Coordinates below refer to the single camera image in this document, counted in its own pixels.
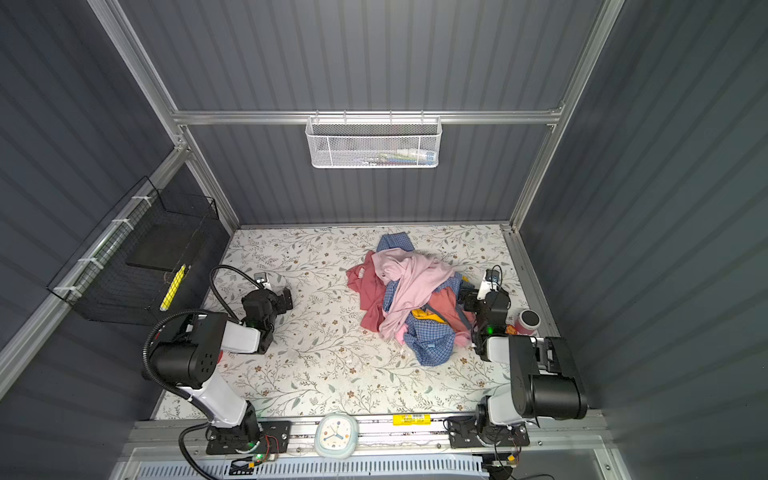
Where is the dark pink red cloth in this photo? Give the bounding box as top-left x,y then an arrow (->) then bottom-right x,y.
346,251 -> 386,333

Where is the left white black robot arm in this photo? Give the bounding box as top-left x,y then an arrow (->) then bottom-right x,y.
142,288 -> 293,461

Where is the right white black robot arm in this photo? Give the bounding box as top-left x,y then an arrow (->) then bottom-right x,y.
444,286 -> 588,450

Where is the salmon red cloth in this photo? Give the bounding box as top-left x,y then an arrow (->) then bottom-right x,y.
424,288 -> 476,347

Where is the blue checkered cloth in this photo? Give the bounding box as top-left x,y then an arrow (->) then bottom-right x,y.
375,232 -> 469,366

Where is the yellow cloth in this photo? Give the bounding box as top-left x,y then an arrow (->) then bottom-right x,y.
411,309 -> 446,324

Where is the light pink cloth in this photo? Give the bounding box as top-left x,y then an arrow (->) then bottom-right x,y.
372,248 -> 455,341

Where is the pink white cup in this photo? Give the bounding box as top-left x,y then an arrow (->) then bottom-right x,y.
513,309 -> 541,336

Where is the floral table mat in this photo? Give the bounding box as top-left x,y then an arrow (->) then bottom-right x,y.
205,226 -> 508,417

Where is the yellow marker in black basket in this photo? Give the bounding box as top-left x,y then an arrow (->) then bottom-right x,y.
159,264 -> 188,312

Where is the white round clock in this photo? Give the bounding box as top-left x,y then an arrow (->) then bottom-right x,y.
314,413 -> 359,460

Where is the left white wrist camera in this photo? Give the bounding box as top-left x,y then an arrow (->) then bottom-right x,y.
253,272 -> 272,290

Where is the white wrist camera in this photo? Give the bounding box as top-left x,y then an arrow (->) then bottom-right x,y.
253,272 -> 272,290
477,266 -> 503,300

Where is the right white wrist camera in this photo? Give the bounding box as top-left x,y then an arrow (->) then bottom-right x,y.
477,266 -> 503,300

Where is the black wire basket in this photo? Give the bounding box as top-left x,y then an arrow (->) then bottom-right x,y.
47,177 -> 227,326

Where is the yellow label on rail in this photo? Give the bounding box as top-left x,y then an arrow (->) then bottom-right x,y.
392,413 -> 432,426

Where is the white wire mesh basket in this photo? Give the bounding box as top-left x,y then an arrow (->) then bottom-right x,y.
305,116 -> 443,169

